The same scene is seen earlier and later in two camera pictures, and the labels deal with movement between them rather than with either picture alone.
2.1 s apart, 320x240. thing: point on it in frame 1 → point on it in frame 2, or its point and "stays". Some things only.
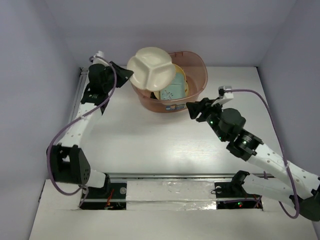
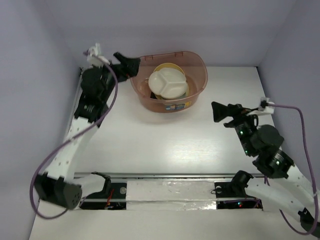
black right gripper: (195, 107) → (221, 111)
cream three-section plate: (153, 69) → (169, 82)
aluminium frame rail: (83, 73) stays
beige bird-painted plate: (157, 94) stays
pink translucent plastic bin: (196, 70) stays
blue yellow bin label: (174, 107) stays
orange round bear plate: (179, 69) → (171, 65)
